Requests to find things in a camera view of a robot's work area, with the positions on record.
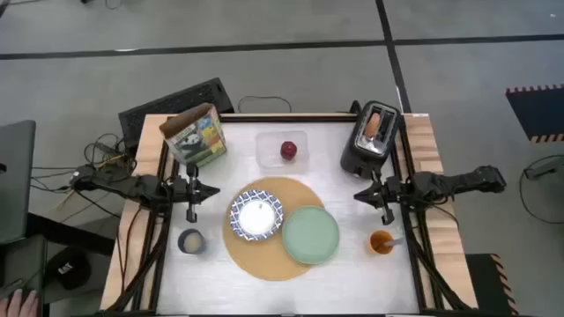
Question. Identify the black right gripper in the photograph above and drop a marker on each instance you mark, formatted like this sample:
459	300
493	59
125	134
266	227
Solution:
388	196

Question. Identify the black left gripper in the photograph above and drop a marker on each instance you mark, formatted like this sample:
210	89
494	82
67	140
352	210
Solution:
191	193

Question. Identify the panda cereal bag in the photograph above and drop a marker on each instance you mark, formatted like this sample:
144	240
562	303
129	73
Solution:
198	136

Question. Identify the toast slice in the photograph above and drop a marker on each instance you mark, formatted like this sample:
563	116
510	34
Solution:
373	125

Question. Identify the red apple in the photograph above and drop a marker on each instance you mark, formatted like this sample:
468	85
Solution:
288	150

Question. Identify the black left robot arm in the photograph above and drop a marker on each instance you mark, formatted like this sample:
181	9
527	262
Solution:
132	187

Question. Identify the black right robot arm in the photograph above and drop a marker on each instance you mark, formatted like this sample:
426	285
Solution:
462	180

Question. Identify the black toaster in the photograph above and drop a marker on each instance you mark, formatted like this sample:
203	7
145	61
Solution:
352	154

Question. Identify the orange cup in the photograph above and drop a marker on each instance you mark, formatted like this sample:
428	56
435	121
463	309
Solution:
378	244

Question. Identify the white spoon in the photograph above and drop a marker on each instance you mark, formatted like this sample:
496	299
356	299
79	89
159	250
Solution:
394	241

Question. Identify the dark blue cup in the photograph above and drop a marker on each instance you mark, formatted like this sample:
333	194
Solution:
192	242

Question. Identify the blue patterned paper bowl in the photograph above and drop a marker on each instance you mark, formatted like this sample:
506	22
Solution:
256	216

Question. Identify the pale green plate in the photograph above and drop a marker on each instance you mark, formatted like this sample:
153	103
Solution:
310	235

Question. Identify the clear plastic container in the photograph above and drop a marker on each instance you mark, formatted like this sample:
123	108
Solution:
269	149

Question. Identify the round woven straw placemat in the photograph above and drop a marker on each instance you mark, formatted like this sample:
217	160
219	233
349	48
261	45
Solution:
260	260

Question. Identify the black rounded object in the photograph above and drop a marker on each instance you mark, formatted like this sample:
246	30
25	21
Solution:
355	108

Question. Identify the black keyboard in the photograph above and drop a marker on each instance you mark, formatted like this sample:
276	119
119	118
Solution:
176	103

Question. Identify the black striped-edge mat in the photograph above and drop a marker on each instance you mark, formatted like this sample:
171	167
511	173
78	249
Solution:
482	286

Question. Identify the black cap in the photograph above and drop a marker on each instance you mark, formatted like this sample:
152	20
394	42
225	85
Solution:
68	268

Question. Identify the dark blue striped-edge mat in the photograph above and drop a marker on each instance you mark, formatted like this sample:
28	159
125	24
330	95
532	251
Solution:
537	112

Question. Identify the grey laptop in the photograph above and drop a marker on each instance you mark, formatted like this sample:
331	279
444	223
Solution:
15	185

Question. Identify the person's hand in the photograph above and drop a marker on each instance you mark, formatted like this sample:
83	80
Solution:
20	306

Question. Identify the black aluminium table frame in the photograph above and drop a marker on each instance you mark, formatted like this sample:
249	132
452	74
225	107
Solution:
286	118

